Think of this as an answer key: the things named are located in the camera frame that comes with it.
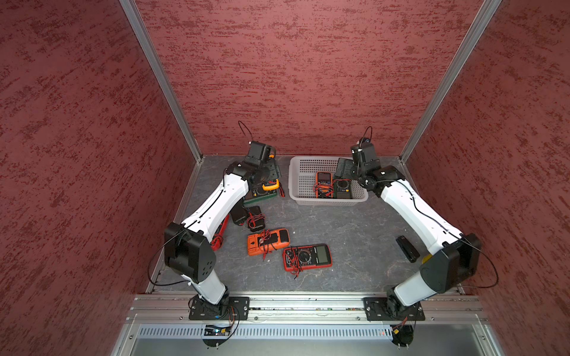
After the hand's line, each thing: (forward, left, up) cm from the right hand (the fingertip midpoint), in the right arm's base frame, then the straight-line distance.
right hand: (349, 169), depth 83 cm
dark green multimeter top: (+5, +39, -22) cm, 45 cm away
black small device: (-7, +46, -19) cm, 50 cm away
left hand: (0, +31, -2) cm, 31 cm away
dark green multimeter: (+6, -2, -21) cm, 22 cm away
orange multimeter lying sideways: (-19, +32, -19) cm, 42 cm away
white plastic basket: (+15, +17, -23) cm, 33 cm away
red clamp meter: (-19, +52, -18) cm, 58 cm away
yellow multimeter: (-5, +30, -1) cm, 31 cm away
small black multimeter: (-9, +38, -20) cm, 44 cm away
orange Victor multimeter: (+8, +7, -20) cm, 23 cm away
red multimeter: (-27, +22, -20) cm, 40 cm away
